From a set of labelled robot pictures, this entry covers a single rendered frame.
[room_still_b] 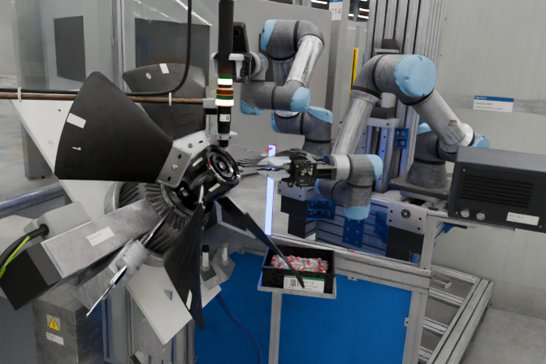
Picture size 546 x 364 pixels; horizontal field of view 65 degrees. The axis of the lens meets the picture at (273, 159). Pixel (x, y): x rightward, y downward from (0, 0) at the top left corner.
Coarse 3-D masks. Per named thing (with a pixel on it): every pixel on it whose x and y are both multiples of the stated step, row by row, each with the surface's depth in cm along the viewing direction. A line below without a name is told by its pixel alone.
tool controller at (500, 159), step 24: (456, 168) 119; (480, 168) 116; (504, 168) 114; (528, 168) 112; (456, 192) 122; (480, 192) 119; (504, 192) 116; (528, 192) 114; (456, 216) 126; (480, 216) 120; (504, 216) 120; (528, 216) 117
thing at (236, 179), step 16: (192, 160) 101; (208, 160) 98; (224, 160) 104; (192, 176) 99; (208, 176) 97; (224, 176) 100; (176, 192) 101; (192, 192) 102; (208, 192) 100; (224, 192) 101; (192, 208) 102; (208, 208) 107
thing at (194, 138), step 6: (198, 132) 109; (180, 138) 108; (186, 138) 109; (192, 138) 109; (198, 138) 109; (204, 138) 109; (174, 144) 108; (180, 144) 108; (186, 144) 108; (198, 144) 108; (204, 144) 108; (186, 150) 107; (192, 150) 107; (198, 150) 108; (192, 156) 107
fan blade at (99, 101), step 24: (96, 72) 85; (96, 96) 84; (120, 96) 88; (96, 120) 84; (120, 120) 87; (144, 120) 91; (96, 144) 84; (120, 144) 87; (144, 144) 91; (168, 144) 95; (72, 168) 81; (96, 168) 84; (120, 168) 88; (144, 168) 92
